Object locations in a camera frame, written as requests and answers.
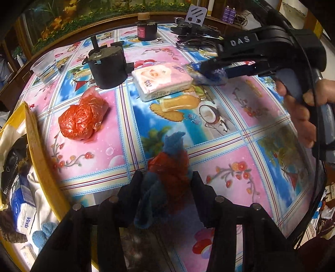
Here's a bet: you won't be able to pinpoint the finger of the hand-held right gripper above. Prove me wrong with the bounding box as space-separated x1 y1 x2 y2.
199 56 237 77
224 64 274 79

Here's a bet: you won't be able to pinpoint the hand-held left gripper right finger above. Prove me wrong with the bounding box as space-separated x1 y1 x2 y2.
191 171 297 272

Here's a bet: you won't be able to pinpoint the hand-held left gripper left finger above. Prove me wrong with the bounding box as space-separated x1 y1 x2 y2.
30 170 144 272

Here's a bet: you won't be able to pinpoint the blue floral packet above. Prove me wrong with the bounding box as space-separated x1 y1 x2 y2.
186 62 228 85

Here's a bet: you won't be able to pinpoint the blue cloth with red bag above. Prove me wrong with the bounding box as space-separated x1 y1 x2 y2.
133 131 195 230

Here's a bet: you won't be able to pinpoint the blue terry towel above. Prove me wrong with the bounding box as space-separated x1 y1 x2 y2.
31 221 61 249

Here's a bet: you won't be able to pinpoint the yellow taped cardboard box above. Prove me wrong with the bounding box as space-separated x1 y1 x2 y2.
0 101 101 272

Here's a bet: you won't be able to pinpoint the person's right hand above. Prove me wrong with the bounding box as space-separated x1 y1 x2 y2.
275 77 335 150

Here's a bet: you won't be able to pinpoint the eyeglasses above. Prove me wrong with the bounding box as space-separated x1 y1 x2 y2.
176 39 218 53

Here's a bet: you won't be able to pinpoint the black plastic device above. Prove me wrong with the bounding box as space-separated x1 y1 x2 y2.
171 17 222 41

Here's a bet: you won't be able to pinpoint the printed pink tablecloth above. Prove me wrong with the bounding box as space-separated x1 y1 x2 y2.
21 19 325 272

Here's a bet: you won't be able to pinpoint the pink tissue pack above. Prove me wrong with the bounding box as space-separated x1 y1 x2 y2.
131 64 194 102

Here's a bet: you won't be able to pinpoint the white slotted plate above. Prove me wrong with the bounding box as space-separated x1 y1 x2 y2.
184 5 208 27

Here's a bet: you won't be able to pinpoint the dark bottle with cork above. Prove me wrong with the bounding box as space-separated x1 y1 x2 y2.
136 12 158 42

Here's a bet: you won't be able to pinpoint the red plastic bag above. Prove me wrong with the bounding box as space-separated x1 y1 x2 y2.
58 87 110 142

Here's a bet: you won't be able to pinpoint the black electric motor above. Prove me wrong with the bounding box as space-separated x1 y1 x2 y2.
83 36 134 90

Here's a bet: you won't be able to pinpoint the blue white tissue pack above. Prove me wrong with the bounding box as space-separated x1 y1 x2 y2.
9 178 40 234

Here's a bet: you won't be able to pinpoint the black foil packet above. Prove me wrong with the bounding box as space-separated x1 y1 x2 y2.
0 149 30 194

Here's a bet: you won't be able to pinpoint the brown fuzzy cloth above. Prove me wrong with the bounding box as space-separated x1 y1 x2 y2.
0 209 28 242

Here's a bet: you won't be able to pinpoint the flower mural panel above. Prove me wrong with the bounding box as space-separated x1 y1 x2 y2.
19 0 195 51

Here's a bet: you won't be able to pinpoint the clear plastic cup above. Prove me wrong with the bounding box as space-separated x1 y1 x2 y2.
30 51 63 84

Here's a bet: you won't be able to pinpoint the black cable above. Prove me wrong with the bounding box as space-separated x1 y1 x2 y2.
284 22 329 249

